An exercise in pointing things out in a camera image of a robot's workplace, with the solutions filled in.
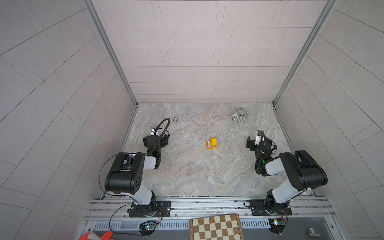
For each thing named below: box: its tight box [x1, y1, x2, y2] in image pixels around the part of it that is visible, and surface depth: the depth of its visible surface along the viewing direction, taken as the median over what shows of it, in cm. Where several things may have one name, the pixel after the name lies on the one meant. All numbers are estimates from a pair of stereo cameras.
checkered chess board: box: [189, 213, 245, 240], surface depth 65 cm
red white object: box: [78, 231, 113, 240], surface depth 61 cm
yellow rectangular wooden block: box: [209, 137, 218, 146], surface depth 90 cm
